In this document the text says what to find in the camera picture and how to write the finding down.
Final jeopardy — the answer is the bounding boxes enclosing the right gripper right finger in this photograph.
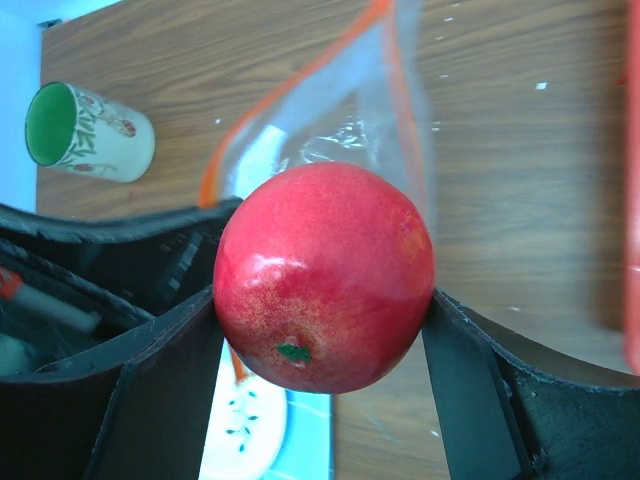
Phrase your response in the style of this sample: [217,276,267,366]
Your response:
[422,290,639,479]

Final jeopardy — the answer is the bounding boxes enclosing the green floral mug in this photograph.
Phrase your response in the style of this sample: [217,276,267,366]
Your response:
[25,82,156,183]

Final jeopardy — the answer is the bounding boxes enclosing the red plastic bin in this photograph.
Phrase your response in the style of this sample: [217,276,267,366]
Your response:
[620,0,639,375]

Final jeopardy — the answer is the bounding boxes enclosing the cream and teal plate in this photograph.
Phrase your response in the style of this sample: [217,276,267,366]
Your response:
[199,346,287,480]

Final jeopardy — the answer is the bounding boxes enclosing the red apple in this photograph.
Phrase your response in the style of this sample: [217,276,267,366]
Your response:
[213,162,435,394]

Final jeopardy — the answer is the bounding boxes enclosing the clear zip top bag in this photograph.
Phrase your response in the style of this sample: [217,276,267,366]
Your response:
[199,1,438,232]

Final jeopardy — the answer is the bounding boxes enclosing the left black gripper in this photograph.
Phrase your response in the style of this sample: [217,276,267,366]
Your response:
[1,198,240,374]

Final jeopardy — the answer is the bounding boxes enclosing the blue checked placemat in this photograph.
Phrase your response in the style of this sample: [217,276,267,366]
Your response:
[263,390,334,480]

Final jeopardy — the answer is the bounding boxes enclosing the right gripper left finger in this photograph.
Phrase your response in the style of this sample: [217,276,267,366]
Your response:
[1,290,223,479]

